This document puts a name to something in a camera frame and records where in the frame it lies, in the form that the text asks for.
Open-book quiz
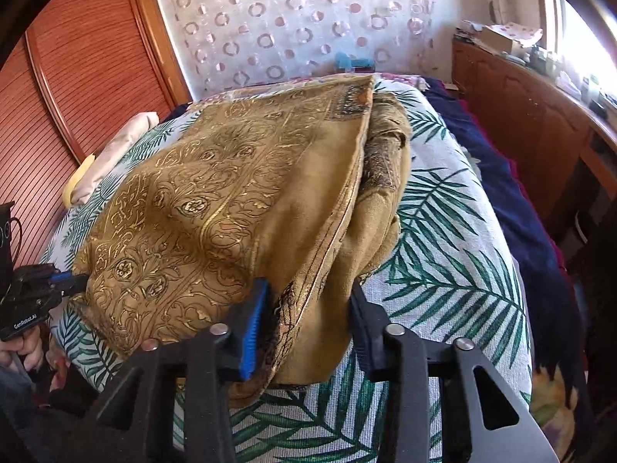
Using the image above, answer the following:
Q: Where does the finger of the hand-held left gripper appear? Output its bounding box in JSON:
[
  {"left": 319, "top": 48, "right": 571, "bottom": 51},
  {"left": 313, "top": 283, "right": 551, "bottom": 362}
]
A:
[{"left": 48, "top": 271, "right": 91, "bottom": 297}]

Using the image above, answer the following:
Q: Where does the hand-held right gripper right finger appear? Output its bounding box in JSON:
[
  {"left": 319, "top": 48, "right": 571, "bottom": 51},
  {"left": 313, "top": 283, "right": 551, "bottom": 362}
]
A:
[{"left": 349, "top": 282, "right": 560, "bottom": 463}]

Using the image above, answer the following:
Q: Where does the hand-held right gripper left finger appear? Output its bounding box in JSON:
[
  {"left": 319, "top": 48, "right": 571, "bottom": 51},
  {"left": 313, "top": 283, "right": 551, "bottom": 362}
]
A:
[{"left": 82, "top": 278, "right": 269, "bottom": 463}]

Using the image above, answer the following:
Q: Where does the gold patterned cloth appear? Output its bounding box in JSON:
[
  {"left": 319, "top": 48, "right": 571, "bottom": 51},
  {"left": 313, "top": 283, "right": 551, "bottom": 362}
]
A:
[{"left": 72, "top": 73, "right": 413, "bottom": 408}]

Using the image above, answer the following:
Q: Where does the person's left hand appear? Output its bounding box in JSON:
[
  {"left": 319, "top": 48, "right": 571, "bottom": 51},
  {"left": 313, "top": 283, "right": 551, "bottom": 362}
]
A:
[{"left": 0, "top": 330, "right": 49, "bottom": 372}]

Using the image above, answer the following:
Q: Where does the yellow pillow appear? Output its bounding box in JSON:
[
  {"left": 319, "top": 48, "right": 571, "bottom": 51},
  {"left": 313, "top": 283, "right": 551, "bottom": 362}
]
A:
[{"left": 62, "top": 154, "right": 96, "bottom": 203}]

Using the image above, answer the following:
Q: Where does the palm leaf print bedsheet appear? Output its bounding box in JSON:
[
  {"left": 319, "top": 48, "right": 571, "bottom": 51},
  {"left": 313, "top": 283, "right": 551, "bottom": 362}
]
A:
[{"left": 41, "top": 77, "right": 533, "bottom": 463}]

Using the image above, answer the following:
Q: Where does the cream pillow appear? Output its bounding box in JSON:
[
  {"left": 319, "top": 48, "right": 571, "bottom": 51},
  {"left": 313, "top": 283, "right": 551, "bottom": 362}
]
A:
[{"left": 72, "top": 112, "right": 160, "bottom": 206}]

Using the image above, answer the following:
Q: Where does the wooden headboard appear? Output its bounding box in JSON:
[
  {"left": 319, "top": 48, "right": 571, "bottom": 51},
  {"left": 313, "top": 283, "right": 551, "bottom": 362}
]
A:
[{"left": 0, "top": 0, "right": 194, "bottom": 271}]

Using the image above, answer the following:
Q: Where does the navy blue blanket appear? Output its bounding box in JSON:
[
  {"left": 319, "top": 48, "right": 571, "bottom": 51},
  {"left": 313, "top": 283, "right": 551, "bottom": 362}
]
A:
[{"left": 424, "top": 77, "right": 596, "bottom": 444}]

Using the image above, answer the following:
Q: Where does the floral blanket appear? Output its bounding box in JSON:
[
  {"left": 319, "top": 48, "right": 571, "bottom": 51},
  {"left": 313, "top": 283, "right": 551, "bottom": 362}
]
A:
[{"left": 193, "top": 71, "right": 427, "bottom": 104}]

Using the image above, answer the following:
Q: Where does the brown wooden cabinet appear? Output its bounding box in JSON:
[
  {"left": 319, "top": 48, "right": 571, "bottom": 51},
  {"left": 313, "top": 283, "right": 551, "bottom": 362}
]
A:
[{"left": 450, "top": 39, "right": 617, "bottom": 247}]

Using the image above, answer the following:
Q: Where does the small blue toy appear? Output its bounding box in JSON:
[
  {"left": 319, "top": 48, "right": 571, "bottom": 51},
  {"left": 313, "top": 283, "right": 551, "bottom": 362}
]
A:
[{"left": 335, "top": 52, "right": 376, "bottom": 74}]

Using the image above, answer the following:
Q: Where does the white curtain with pink circles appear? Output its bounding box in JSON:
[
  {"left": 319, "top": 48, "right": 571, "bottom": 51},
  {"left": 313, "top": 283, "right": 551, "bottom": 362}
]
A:
[{"left": 154, "top": 0, "right": 451, "bottom": 102}]

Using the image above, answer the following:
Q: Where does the cardboard box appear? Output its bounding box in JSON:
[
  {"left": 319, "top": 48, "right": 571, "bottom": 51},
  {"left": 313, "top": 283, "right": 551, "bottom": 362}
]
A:
[{"left": 482, "top": 24, "right": 525, "bottom": 56}]

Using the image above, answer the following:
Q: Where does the window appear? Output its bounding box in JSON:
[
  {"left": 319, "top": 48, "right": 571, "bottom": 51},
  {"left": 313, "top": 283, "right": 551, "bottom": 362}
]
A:
[{"left": 540, "top": 0, "right": 617, "bottom": 107}]

